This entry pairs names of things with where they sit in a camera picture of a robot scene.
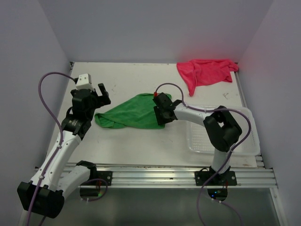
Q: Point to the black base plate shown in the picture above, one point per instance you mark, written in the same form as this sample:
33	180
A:
105	175
215	177

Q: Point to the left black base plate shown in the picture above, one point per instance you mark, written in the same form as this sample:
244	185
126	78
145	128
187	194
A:
105	175

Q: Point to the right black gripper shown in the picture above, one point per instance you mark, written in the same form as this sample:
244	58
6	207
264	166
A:
160	120

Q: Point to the green towel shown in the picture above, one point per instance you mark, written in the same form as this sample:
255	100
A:
136	113

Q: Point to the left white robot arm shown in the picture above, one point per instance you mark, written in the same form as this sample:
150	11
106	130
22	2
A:
47	190

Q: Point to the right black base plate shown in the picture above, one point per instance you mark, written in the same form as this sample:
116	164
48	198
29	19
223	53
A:
215	177

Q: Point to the aluminium mounting rail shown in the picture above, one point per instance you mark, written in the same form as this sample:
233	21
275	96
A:
126	176

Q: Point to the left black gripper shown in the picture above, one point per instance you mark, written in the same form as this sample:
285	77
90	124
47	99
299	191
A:
101	100

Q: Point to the pink towel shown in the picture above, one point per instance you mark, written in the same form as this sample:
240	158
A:
205	72

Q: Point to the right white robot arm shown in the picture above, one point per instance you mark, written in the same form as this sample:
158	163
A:
221	127

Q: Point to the clear plastic tray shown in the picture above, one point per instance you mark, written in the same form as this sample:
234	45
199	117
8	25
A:
198	140

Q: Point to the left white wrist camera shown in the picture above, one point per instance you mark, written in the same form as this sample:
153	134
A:
84	81

